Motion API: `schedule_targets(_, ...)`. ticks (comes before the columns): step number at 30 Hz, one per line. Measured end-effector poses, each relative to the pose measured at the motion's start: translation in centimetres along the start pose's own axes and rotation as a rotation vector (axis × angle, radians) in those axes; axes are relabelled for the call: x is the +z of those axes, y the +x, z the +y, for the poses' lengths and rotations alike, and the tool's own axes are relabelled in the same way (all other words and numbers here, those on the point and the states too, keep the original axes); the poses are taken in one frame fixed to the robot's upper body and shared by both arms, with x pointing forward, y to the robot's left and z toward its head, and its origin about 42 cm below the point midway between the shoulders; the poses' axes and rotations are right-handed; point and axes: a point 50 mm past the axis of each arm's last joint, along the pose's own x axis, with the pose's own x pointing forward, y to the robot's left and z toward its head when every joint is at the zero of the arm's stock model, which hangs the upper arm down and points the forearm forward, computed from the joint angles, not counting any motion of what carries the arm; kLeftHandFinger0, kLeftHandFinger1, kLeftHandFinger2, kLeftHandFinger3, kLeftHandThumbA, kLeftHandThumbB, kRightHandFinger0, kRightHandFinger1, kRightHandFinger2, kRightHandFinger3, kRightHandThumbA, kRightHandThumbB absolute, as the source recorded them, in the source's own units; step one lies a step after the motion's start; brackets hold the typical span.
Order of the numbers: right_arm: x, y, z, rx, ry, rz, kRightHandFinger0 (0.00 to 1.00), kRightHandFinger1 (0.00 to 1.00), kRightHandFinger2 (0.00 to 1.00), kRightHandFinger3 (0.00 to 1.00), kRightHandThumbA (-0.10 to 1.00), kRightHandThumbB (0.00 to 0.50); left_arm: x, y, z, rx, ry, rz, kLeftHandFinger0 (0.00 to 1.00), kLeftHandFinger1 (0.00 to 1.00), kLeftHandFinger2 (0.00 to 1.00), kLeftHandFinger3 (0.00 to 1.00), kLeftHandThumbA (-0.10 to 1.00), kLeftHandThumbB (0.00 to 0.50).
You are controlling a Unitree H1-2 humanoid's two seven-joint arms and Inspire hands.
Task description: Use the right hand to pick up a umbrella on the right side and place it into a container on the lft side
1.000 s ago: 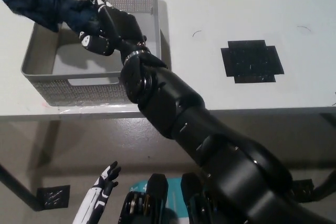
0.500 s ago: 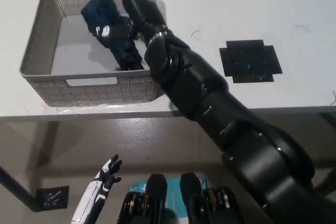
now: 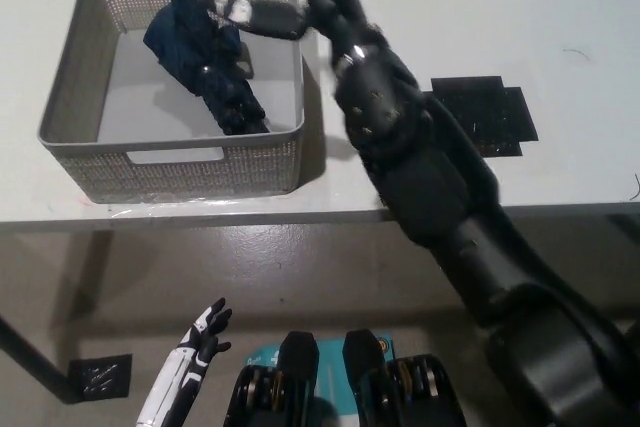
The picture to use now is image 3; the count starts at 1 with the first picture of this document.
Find navy umbrella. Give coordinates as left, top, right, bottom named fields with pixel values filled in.
left=143, top=0, right=271, bottom=137

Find black tape patch on table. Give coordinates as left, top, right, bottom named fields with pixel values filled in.
left=429, top=75, right=541, bottom=159

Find grey perforated plastic basket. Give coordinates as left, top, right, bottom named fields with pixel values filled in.
left=37, top=0, right=307, bottom=206

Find black table leg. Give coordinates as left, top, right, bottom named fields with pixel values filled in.
left=0, top=314, right=82, bottom=405

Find black robot torso block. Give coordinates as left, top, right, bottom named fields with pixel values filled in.
left=343, top=328, right=469, bottom=427
left=223, top=330, right=321, bottom=427

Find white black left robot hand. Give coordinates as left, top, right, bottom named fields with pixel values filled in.
left=135, top=296, right=234, bottom=427

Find clear tape strip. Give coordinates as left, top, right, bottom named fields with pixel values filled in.
left=89, top=194, right=284, bottom=219

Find black tape patch on floor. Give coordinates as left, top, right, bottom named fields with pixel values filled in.
left=68, top=353, right=134, bottom=404

